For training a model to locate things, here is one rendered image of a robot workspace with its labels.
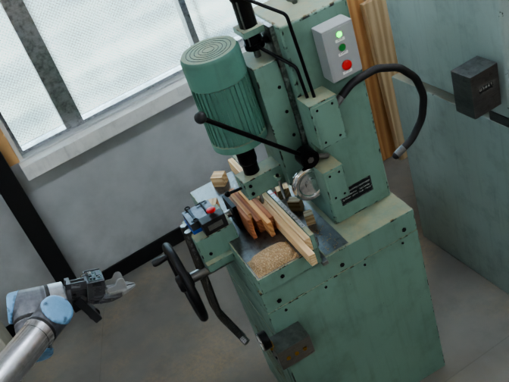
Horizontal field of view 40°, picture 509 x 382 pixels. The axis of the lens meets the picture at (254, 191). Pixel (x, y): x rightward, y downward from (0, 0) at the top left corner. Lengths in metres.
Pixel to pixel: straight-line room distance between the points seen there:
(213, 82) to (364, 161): 0.60
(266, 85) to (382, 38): 1.66
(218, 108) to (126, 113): 1.44
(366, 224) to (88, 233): 1.77
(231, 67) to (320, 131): 0.32
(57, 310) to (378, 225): 1.02
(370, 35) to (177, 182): 1.24
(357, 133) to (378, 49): 1.46
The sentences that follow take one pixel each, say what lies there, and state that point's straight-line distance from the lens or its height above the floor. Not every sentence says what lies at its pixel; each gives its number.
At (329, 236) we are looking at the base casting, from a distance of 2.31.
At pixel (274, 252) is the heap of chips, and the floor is 0.93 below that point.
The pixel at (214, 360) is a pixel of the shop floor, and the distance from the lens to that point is 3.19.
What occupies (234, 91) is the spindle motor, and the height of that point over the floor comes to 1.39.
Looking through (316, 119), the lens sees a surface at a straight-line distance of 2.02.
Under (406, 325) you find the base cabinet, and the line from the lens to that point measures 2.63.
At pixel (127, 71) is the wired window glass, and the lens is 3.50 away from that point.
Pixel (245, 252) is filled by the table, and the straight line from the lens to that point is 2.20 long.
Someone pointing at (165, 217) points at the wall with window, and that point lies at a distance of 3.79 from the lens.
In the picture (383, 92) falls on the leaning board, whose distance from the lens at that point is 3.74.
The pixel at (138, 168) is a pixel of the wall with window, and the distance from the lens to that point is 3.61.
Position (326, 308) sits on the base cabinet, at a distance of 2.36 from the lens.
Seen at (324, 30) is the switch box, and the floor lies 1.48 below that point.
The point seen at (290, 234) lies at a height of 0.94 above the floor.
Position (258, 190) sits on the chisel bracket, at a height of 1.02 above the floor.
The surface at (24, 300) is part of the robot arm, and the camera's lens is 2.16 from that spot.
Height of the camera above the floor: 2.28
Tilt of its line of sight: 34 degrees down
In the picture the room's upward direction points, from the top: 20 degrees counter-clockwise
